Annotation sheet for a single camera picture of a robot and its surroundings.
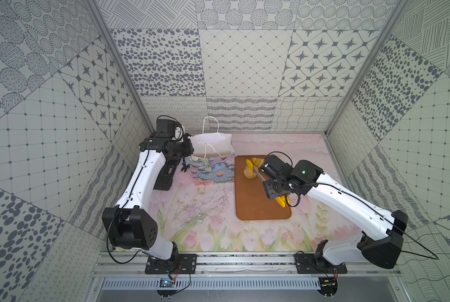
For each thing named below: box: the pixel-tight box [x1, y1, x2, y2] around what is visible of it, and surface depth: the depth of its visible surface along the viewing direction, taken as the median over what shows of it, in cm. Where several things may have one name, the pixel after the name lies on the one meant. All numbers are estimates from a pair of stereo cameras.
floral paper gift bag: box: [187, 116, 236, 186], surface depth 86 cm
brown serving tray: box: [234, 154, 292, 221], surface depth 90 cm
